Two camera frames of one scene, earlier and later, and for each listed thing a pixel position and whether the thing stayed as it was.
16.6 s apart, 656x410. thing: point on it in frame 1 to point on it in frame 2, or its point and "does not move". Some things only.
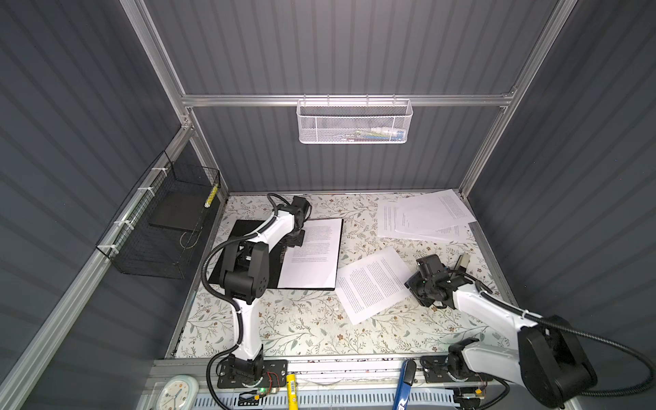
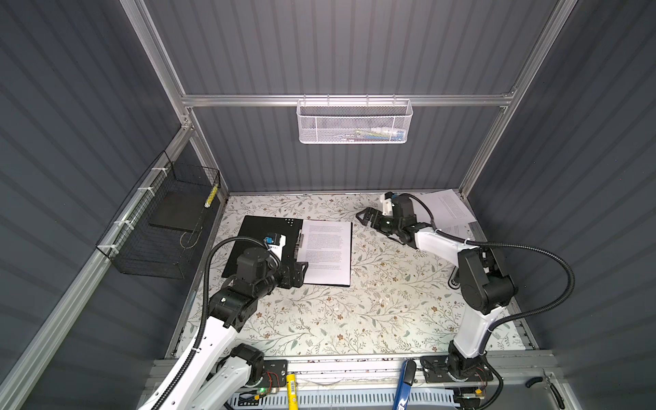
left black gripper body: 296,238 to 282,278
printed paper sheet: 372,284 to 327,249
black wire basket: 155,236 does not move
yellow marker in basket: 211,196 does not move
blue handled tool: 404,385 does not move
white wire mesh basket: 348,121 does not move
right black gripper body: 420,288 to 390,226
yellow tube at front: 292,395 does not move
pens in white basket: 374,134 does not move
